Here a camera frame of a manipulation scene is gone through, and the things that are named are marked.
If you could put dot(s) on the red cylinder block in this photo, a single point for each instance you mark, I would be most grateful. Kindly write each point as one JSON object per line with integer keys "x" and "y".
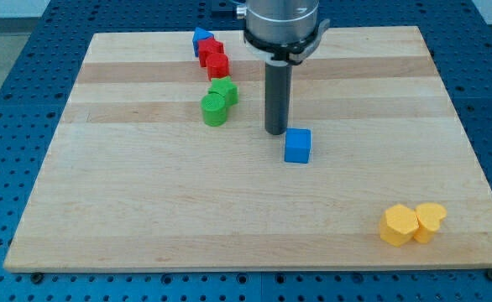
{"x": 217, "y": 65}

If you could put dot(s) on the yellow hexagon block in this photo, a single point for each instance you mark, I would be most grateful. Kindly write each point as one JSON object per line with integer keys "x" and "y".
{"x": 398, "y": 225}

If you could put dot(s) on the blue triangle block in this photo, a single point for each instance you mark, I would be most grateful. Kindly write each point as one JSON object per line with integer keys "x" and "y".
{"x": 199, "y": 34}

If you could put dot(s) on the yellow heart block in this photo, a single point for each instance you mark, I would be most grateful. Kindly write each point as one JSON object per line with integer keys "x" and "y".
{"x": 430, "y": 217}

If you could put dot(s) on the green cylinder block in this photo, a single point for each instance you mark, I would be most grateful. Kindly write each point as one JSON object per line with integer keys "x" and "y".
{"x": 214, "y": 110}

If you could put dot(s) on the blue cube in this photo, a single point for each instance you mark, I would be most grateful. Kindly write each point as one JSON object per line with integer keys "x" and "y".
{"x": 297, "y": 145}

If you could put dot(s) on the red star block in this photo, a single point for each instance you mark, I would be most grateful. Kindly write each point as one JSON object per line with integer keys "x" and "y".
{"x": 208, "y": 47}

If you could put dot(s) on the wooden board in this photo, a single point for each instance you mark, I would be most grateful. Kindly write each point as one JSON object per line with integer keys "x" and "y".
{"x": 134, "y": 181}

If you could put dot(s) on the green star block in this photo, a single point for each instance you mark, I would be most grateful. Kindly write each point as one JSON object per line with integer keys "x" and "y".
{"x": 226, "y": 88}

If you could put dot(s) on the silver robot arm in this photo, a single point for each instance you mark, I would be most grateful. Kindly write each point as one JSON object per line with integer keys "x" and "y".
{"x": 279, "y": 21}

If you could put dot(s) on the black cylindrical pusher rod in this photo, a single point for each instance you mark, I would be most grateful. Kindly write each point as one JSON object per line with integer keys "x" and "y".
{"x": 277, "y": 98}

